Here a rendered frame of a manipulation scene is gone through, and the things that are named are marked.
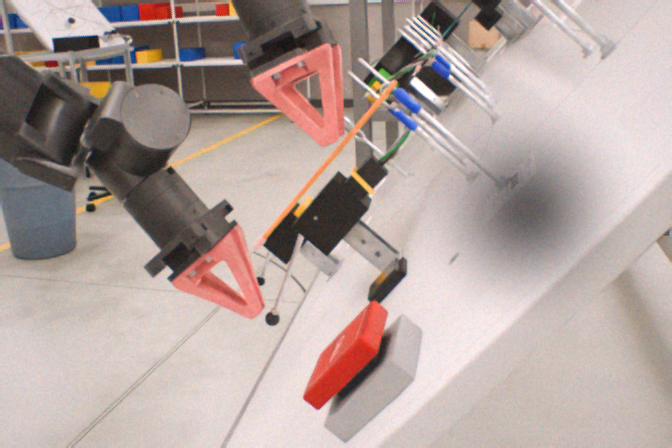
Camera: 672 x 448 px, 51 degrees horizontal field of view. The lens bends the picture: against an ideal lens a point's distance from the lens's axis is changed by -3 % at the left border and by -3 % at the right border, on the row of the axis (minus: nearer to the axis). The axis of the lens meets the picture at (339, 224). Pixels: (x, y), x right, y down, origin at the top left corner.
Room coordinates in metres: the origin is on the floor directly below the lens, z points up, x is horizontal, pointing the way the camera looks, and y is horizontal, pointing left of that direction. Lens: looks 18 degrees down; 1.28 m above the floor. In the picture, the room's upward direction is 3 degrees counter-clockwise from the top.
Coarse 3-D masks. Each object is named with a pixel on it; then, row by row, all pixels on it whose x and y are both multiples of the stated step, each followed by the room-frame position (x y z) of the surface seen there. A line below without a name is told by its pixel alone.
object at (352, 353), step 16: (368, 304) 0.37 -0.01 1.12; (368, 320) 0.35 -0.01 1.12; (384, 320) 0.36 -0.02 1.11; (352, 336) 0.34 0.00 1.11; (368, 336) 0.33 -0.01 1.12; (336, 352) 0.35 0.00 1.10; (352, 352) 0.33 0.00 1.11; (368, 352) 0.32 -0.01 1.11; (320, 368) 0.35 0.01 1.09; (336, 368) 0.33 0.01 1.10; (352, 368) 0.33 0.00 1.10; (368, 368) 0.33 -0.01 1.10; (320, 384) 0.33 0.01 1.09; (336, 384) 0.33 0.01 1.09; (352, 384) 0.34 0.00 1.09; (304, 400) 0.33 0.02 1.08; (320, 400) 0.33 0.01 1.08
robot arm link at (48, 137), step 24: (0, 72) 0.57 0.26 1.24; (24, 72) 0.59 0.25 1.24; (48, 72) 0.60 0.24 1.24; (0, 96) 0.56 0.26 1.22; (24, 96) 0.58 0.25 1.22; (48, 96) 0.61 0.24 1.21; (72, 96) 0.62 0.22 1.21; (0, 120) 0.56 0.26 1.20; (24, 120) 0.57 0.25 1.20; (48, 120) 0.59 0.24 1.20; (72, 120) 0.61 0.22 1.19; (0, 144) 0.58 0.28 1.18; (24, 144) 0.57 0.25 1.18; (48, 144) 0.58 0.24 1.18; (72, 144) 0.60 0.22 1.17
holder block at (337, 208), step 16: (336, 176) 0.60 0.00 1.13; (320, 192) 0.59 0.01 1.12; (336, 192) 0.59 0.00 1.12; (320, 208) 0.59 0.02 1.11; (336, 208) 0.59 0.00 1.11; (352, 208) 0.59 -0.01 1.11; (368, 208) 0.58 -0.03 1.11; (304, 224) 0.59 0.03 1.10; (320, 224) 0.59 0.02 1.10; (336, 224) 0.59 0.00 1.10; (352, 224) 0.58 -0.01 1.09; (320, 240) 0.59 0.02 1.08; (336, 240) 0.58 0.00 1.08
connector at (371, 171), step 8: (368, 160) 0.60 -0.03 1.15; (376, 160) 0.61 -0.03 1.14; (360, 168) 0.59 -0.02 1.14; (368, 168) 0.59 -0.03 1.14; (376, 168) 0.59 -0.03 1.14; (384, 168) 0.61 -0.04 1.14; (352, 176) 0.59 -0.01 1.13; (360, 176) 0.59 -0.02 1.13; (368, 176) 0.59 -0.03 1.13; (376, 176) 0.59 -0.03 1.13; (384, 176) 0.59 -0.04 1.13; (344, 184) 0.59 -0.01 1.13; (352, 184) 0.59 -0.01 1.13; (360, 184) 0.59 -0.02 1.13; (368, 184) 0.59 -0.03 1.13; (376, 184) 0.59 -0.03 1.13; (352, 192) 0.59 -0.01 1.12; (360, 192) 0.59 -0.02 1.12; (368, 192) 0.59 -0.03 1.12
